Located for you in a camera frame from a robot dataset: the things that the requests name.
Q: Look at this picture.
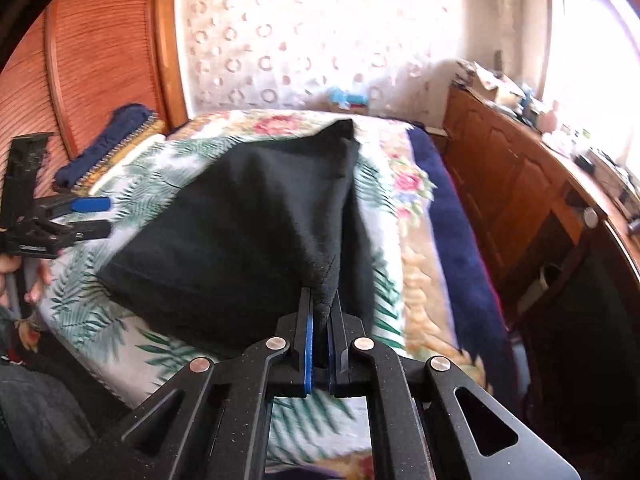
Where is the wooden dresser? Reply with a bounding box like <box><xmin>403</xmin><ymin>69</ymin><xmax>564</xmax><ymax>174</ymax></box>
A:
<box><xmin>442</xmin><ymin>82</ymin><xmax>640</xmax><ymax>462</ymax></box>

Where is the wooden headboard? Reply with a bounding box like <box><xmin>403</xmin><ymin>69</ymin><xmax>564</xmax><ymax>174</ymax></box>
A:
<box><xmin>0</xmin><ymin>0</ymin><xmax>189</xmax><ymax>197</ymax></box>

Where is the floral blanket with navy border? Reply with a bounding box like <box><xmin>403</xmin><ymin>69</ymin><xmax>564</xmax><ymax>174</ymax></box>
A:
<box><xmin>167</xmin><ymin>109</ymin><xmax>532</xmax><ymax>480</ymax></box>

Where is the pile of dresser clutter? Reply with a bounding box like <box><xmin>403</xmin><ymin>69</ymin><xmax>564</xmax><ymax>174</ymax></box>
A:
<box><xmin>452</xmin><ymin>50</ymin><xmax>640</xmax><ymax>222</ymax></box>

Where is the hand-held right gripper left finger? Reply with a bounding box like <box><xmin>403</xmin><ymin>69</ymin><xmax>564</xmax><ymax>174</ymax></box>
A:
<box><xmin>120</xmin><ymin>287</ymin><xmax>316</xmax><ymax>480</ymax></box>

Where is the person's grey clothing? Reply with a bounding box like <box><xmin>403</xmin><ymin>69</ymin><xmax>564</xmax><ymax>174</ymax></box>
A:
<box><xmin>0</xmin><ymin>345</ymin><xmax>132</xmax><ymax>480</ymax></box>

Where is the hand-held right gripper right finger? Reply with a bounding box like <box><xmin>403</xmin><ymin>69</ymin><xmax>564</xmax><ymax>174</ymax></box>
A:
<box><xmin>327</xmin><ymin>290</ymin><xmax>583</xmax><ymax>480</ymax></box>

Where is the person's left hand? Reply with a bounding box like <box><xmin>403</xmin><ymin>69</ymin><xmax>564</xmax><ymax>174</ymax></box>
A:
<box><xmin>0</xmin><ymin>255</ymin><xmax>54</xmax><ymax>332</ymax></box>

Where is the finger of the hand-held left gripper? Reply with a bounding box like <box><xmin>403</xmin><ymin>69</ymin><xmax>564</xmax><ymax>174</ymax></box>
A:
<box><xmin>35</xmin><ymin>219</ymin><xmax>112</xmax><ymax>247</ymax></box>
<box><xmin>37</xmin><ymin>195</ymin><xmax>112</xmax><ymax>219</ymax></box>

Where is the blue plastic bag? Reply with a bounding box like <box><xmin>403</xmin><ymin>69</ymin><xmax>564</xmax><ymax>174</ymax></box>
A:
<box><xmin>327</xmin><ymin>85</ymin><xmax>369</xmax><ymax>107</ymax></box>

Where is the black t-shirt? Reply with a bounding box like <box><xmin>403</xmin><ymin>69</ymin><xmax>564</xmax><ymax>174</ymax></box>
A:
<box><xmin>97</xmin><ymin>119</ymin><xmax>382</xmax><ymax>362</ymax></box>

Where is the circle patterned curtain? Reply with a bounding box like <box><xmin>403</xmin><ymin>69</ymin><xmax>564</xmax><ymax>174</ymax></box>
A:
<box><xmin>172</xmin><ymin>0</ymin><xmax>553</xmax><ymax>129</ymax></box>

